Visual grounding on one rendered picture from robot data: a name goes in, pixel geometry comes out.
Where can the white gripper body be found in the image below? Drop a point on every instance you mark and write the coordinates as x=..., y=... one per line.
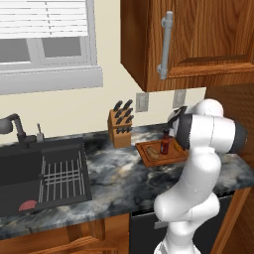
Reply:
x=174, y=121

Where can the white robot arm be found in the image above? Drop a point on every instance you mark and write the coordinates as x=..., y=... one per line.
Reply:
x=198, y=172

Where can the red condiment bottle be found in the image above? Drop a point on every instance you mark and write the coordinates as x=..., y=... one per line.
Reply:
x=164, y=144

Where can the orange cheese wedge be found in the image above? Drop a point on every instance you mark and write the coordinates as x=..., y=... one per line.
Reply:
x=178, y=147

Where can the brown potato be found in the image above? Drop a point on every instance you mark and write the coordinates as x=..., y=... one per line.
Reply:
x=152, y=152

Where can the wooden cutting board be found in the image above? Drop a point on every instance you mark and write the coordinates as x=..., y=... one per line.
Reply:
x=147, y=159

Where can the wooden knife block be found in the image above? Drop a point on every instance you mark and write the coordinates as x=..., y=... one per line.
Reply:
x=120, y=130

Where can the wooden tall cabinet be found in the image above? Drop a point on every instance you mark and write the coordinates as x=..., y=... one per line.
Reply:
x=243, y=105

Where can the wooden cupboard door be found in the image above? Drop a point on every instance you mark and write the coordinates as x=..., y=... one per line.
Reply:
x=211, y=33

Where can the black dishwasher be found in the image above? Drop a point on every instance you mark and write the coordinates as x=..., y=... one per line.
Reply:
x=142, y=234

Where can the grey soap dispenser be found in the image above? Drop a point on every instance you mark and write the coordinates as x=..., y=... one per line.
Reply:
x=39, y=134

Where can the black sink tap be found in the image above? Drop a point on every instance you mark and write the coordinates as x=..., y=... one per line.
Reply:
x=16, y=121

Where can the black sink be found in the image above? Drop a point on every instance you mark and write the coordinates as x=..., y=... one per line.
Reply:
x=20, y=172

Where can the white window blind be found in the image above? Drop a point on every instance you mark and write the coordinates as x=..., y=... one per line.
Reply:
x=43, y=18

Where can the red sponge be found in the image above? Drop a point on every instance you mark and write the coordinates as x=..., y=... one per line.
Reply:
x=27, y=205

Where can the wooden base cupboard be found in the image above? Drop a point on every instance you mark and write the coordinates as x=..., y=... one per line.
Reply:
x=39, y=239

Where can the grey wall socket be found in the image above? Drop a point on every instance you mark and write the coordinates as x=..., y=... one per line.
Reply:
x=179, y=98
x=142, y=102

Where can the wooden wall cupboard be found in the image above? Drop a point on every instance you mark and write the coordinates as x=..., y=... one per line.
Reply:
x=135, y=43

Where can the window with grey frame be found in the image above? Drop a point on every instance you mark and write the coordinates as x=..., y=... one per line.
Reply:
x=59, y=74

